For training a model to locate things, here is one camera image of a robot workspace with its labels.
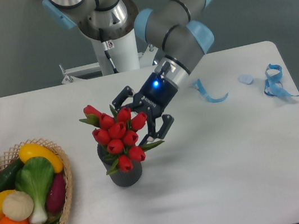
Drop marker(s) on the dark grey ribbed vase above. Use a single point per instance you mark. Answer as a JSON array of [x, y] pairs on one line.
[[120, 178]]

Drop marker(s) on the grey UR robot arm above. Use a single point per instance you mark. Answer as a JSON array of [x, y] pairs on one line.
[[113, 26]]

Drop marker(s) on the white garlic bulb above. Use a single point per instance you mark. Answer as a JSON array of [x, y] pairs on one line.
[[18, 206]]

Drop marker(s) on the red tulip bouquet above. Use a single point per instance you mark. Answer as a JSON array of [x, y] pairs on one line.
[[117, 137]]

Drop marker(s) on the dark green cucumber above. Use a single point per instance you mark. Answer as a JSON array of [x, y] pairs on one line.
[[8, 175]]

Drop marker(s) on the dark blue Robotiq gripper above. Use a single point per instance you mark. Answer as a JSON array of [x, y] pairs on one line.
[[153, 97]]

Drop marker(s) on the purple sweet potato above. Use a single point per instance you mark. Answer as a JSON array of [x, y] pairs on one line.
[[56, 197]]

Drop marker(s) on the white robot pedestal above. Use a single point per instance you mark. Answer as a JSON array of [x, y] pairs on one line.
[[121, 54]]

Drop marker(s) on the light blue ribbon strip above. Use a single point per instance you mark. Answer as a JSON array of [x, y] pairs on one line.
[[201, 89]]

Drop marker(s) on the green bok choy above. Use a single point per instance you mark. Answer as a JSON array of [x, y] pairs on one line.
[[35, 179]]

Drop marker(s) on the crumpled blue ribbon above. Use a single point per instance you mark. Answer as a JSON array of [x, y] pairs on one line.
[[273, 85]]

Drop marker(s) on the light blue round cap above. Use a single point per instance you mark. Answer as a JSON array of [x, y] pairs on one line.
[[245, 79]]

